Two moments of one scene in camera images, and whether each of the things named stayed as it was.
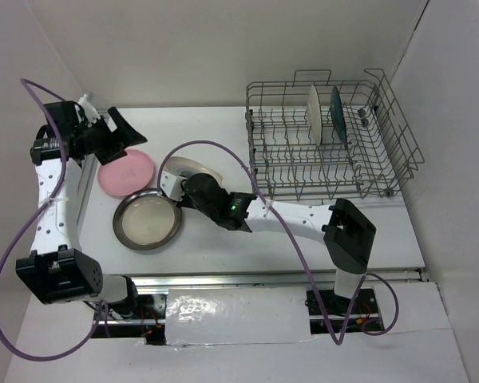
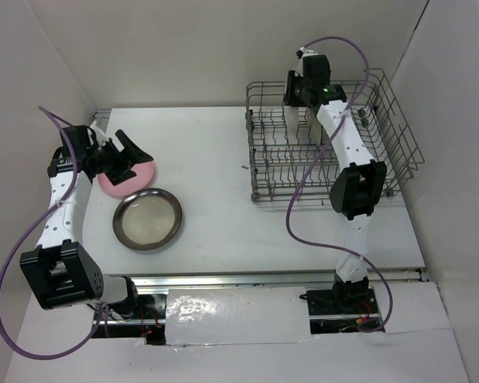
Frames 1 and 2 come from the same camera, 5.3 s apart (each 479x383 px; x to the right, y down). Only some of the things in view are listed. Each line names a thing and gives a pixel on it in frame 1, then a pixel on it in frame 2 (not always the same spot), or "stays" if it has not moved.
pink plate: [128, 175] stays
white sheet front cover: [239, 315] stays
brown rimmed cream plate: [146, 219] stays
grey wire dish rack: [311, 138] stays
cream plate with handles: [184, 167] to [291, 122]
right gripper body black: [188, 201] to [296, 89]
